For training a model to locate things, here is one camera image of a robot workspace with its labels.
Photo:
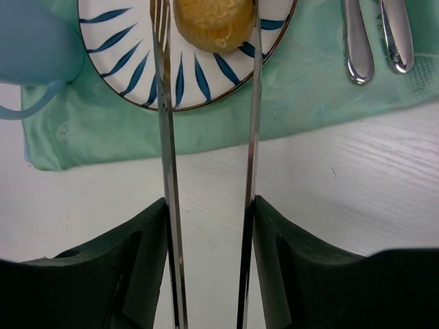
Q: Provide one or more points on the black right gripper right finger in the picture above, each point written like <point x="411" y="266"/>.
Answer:
<point x="306" y="282"/>

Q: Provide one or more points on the green cloth placemat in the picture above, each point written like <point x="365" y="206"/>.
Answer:
<point x="305" y="87"/>

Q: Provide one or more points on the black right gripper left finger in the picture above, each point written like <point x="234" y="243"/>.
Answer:
<point x="111" y="281"/>

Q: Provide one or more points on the silver spoon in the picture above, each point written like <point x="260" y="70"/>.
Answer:
<point x="360" y="63"/>

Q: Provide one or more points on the small round yellow bun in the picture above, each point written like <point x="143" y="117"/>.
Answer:
<point x="215" y="26"/>

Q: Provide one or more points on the silver fork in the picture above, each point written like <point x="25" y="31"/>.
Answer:
<point x="398" y="37"/>

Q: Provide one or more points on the light blue mug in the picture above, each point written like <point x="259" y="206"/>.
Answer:
<point x="37" y="49"/>

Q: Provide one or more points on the white blue striped plate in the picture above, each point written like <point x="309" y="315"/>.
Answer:
<point x="118" y="40"/>

